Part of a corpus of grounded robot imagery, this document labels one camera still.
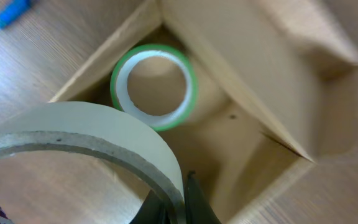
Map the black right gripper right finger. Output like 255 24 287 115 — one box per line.
185 170 221 224

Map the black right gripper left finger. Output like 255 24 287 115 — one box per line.
130 190 167 224

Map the cream masking tape roll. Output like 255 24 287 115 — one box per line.
0 101 186 223

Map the green tape roll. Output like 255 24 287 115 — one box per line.
109 44 198 131

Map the blue ballpoint pen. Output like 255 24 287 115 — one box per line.
0 0 35 30

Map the open cardboard box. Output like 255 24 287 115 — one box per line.
48 0 358 224

